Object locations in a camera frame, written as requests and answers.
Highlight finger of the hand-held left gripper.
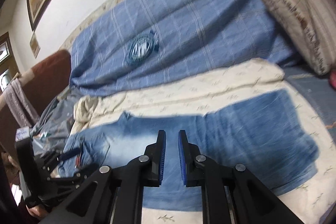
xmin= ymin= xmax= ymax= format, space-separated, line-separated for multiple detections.
xmin=58 ymin=148 xmax=82 ymax=162
xmin=76 ymin=162 xmax=100 ymax=179

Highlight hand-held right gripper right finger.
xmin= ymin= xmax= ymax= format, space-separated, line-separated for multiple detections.
xmin=178 ymin=130 xmax=313 ymax=224

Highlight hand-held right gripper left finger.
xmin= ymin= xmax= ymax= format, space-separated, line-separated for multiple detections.
xmin=39 ymin=130 xmax=167 ymax=224

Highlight light blue denim pants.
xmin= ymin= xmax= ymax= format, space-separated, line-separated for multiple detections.
xmin=56 ymin=89 xmax=319 ymax=211

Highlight person's left hand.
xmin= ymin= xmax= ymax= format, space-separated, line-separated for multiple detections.
xmin=28 ymin=204 xmax=51 ymax=220

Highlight grey-blue star-print bedding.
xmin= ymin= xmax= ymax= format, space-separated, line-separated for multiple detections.
xmin=30 ymin=88 xmax=84 ymax=153

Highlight hanging grey striped cloth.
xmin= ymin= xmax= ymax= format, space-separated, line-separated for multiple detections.
xmin=7 ymin=78 xmax=40 ymax=127

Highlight brown headboard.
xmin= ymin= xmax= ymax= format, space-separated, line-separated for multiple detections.
xmin=0 ymin=49 xmax=72 ymax=159

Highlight cream leaf-print bed cover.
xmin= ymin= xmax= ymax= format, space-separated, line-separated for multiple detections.
xmin=71 ymin=59 xmax=334 ymax=224

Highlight blue plaid pillow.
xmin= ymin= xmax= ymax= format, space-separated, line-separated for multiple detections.
xmin=69 ymin=0 xmax=297 ymax=97

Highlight blue bed sheet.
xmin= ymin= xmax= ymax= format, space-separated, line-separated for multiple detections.
xmin=283 ymin=67 xmax=336 ymax=135

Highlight beige striped floral pillow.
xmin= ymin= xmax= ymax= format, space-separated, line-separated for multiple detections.
xmin=260 ymin=0 xmax=336 ymax=76

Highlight small wall paper card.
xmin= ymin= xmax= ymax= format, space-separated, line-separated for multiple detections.
xmin=30 ymin=32 xmax=41 ymax=58

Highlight wooden window frame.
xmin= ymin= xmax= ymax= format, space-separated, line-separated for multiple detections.
xmin=0 ymin=32 xmax=20 ymax=96

